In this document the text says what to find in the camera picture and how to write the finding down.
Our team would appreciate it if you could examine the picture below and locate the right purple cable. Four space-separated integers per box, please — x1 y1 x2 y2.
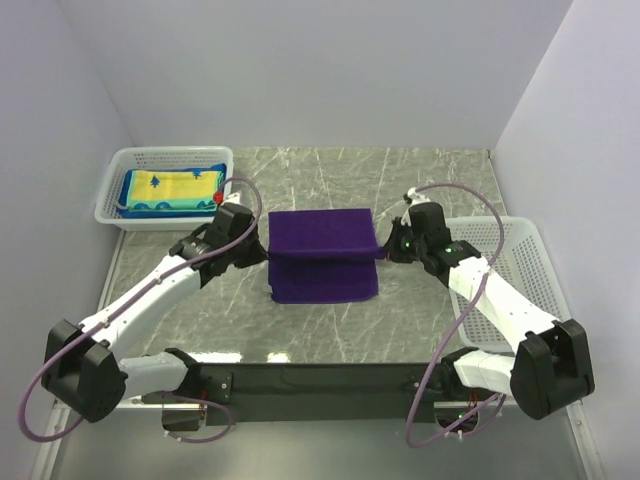
403 182 509 449

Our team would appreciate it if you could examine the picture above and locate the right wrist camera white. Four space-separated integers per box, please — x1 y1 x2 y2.
401 187 430 226

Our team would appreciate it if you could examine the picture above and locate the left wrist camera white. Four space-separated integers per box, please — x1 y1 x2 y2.
213 191 242 206

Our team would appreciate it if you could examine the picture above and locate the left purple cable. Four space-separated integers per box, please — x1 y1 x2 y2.
17 177 264 444

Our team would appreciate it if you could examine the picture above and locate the aluminium rail frame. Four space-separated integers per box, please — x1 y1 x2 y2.
29 234 146 480

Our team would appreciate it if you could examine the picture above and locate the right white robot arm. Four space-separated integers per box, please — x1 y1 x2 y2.
384 200 595 420

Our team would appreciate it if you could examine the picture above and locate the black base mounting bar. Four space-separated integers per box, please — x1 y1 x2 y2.
142 362 494 426

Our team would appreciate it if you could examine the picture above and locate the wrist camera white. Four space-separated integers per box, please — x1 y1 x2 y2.
213 191 242 206
401 187 430 226

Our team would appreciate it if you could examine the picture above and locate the blue towel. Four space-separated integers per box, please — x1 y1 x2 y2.
115 162 229 219

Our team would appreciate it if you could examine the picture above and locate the purple cable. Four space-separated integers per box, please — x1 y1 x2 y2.
403 182 509 449
17 177 264 444

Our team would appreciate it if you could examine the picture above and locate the yellow teal patterned towel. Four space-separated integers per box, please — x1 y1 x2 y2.
117 168 227 214

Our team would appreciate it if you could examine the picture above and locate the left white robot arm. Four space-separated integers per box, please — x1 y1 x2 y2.
41 202 267 423

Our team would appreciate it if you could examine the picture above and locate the right white plastic basket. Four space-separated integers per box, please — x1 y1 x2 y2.
446 216 573 353

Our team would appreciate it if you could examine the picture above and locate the purple towel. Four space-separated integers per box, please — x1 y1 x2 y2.
268 208 384 304

